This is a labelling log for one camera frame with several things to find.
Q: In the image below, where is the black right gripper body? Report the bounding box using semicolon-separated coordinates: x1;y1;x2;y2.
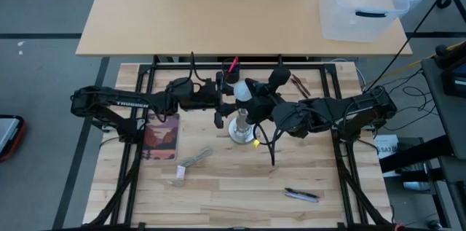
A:
250;66;293;125

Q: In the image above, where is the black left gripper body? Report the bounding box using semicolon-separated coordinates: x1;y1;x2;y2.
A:
192;70;226;130

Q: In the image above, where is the white round lightbulb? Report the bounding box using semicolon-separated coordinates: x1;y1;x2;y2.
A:
232;80;253;103

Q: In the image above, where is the silver lamp base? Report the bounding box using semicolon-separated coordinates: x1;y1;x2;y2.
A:
228;101;256;145

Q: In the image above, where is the white cable with label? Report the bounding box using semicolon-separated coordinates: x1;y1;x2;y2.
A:
165;143;215;189

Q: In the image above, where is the black pen cup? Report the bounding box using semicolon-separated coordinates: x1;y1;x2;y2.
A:
222;58;241;85

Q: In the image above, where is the pink marker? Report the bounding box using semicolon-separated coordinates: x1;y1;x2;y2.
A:
228;55;240;74

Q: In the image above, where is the landscape print notebook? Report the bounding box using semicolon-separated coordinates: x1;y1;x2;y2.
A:
141;113;181;162

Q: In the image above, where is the light wooden desk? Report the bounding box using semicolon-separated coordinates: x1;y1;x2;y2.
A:
75;0;414;58

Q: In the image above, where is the black pen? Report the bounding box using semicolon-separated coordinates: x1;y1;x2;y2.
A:
283;187;321;200

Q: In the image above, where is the grey pen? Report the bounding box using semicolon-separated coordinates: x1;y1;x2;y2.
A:
283;192;320;204

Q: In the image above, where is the clear plastic storage bin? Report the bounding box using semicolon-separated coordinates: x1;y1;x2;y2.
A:
319;0;411;44

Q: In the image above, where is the white printed cardboard box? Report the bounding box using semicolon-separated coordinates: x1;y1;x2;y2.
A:
374;134;400;179

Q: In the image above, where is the black metal beam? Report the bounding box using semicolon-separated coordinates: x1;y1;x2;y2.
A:
379;134;454;174

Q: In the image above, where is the dark grey side table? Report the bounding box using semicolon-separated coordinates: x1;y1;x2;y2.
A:
421;58;466;163

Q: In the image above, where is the black device box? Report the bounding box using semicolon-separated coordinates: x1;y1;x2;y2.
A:
435;43;466;98

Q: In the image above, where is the red-edged case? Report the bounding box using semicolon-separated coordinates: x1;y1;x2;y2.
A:
0;114;27;163

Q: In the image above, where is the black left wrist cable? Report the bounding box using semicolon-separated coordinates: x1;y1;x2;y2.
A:
184;51;207;83

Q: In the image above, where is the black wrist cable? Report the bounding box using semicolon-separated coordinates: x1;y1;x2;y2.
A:
253;121;282;167
184;51;207;83

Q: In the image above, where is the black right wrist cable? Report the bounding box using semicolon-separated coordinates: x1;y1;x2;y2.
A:
253;121;282;167

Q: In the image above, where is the black aluminium table frame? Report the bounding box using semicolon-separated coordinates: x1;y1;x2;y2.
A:
85;55;396;231

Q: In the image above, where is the yellow cable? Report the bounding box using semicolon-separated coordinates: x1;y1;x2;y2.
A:
366;41;466;86

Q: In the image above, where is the black floor cable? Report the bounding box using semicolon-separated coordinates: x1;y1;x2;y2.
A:
378;67;442;132

